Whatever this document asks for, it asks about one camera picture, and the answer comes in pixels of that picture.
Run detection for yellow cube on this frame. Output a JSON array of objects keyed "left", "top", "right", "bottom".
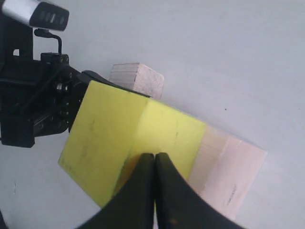
[{"left": 59, "top": 81, "right": 206, "bottom": 207}]

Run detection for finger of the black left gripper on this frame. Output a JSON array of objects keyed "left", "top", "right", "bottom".
[{"left": 82, "top": 70, "right": 150, "bottom": 98}]

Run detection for medium layered plywood cube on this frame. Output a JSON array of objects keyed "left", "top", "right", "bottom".
[{"left": 109, "top": 63, "right": 164, "bottom": 100}]

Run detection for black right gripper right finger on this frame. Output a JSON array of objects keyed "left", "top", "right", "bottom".
[{"left": 154, "top": 153, "right": 242, "bottom": 229}]

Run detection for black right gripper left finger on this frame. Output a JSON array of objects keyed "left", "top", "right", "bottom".
[{"left": 79, "top": 153, "right": 154, "bottom": 229}]

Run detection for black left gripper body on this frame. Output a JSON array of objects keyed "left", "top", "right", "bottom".
[{"left": 0, "top": 15, "right": 88, "bottom": 148}]

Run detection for large pale wooden cube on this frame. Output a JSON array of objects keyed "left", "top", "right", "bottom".
[{"left": 188, "top": 126, "right": 267, "bottom": 220}]

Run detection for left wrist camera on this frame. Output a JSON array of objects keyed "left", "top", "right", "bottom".
[{"left": 1, "top": 0, "right": 70, "bottom": 31}]

